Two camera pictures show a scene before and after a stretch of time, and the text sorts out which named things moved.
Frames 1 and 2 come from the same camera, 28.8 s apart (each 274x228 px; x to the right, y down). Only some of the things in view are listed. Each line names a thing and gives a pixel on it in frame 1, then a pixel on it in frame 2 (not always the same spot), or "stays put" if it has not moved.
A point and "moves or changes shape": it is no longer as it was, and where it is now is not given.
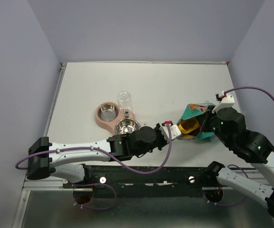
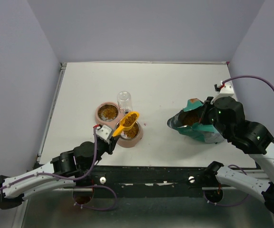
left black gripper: (157, 128) → (110, 147)
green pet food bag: (193, 110) moves or changes shape
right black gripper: (206, 117) → (207, 106)
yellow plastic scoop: (187, 126) → (127, 122)
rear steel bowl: (108, 112) stays put
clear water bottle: (125, 102) stays put
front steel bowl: (126, 126) stays put
